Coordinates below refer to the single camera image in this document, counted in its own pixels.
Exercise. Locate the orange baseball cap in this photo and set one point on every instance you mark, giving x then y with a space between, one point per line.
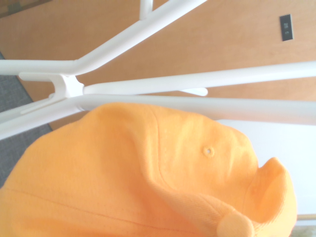
123 177

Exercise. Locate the white coat rack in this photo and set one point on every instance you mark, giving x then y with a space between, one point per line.
172 85

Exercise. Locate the brown wooden door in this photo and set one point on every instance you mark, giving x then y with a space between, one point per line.
222 44

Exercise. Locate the black door lock plate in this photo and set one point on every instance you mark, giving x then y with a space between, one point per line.
286 27

